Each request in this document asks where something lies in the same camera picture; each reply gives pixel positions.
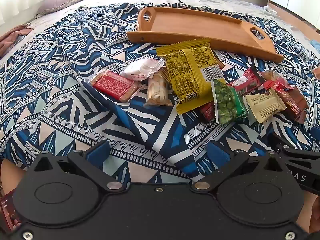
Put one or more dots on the white and pink snack packet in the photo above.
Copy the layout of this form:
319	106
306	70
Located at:
140	70

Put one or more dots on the clear beige biscuit packet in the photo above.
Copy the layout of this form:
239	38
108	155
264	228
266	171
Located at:
157	91

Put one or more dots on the green pea packet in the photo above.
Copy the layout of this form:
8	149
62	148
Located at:
227	102

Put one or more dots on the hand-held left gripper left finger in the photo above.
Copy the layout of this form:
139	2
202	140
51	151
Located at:
97	153

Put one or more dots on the dark red snack packet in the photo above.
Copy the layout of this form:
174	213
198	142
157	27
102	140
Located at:
246	80

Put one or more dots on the dark red printed packet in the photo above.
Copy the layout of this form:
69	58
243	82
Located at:
7	212

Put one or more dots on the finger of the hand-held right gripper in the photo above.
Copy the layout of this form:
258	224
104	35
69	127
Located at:
297	155

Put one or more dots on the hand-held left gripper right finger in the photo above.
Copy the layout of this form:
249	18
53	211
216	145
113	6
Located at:
217	153

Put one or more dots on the red cracker packet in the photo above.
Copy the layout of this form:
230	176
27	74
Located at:
112	85

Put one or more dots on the cream snack packet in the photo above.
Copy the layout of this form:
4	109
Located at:
263	106

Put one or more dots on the brown cloth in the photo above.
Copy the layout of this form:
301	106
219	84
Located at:
15	38

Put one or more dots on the yellow snack packet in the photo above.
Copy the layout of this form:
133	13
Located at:
187	75

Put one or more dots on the red peanut packet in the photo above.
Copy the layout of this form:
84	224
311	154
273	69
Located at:
276	81

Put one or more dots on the blue patterned cloth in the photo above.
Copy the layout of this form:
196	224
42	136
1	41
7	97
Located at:
75	105

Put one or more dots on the striped brown wafer packet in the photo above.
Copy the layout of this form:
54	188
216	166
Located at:
164	73

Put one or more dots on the light blue cloth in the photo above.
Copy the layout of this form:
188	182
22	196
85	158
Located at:
315	45

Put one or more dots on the brown snack packet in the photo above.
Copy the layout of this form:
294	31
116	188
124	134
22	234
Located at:
293	102

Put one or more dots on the small red snack packet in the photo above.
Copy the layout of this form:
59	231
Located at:
207	111

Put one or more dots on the wooden bed edge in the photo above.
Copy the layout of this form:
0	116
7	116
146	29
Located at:
297	23

